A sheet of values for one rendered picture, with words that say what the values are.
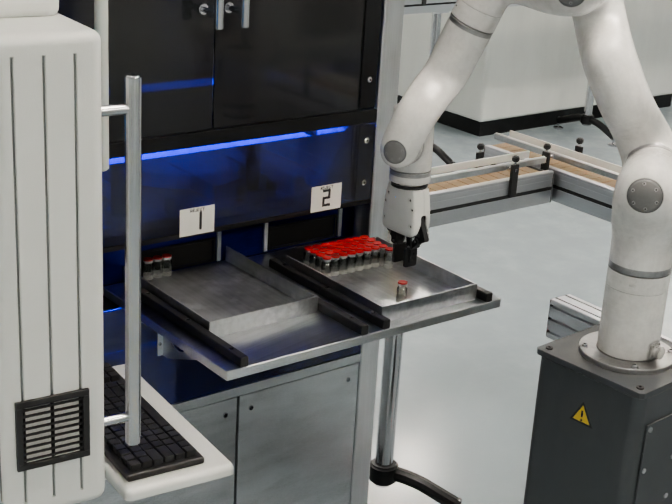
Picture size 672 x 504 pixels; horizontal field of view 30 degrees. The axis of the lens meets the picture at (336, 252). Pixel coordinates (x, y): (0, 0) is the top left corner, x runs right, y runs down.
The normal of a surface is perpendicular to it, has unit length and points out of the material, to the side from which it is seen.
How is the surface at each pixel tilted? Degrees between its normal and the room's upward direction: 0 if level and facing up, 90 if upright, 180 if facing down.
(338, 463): 90
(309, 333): 0
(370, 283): 0
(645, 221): 126
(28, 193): 90
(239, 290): 0
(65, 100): 90
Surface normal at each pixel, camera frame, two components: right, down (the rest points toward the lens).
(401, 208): -0.79, 0.17
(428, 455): 0.06, -0.94
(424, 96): -0.01, -0.33
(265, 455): 0.61, 0.30
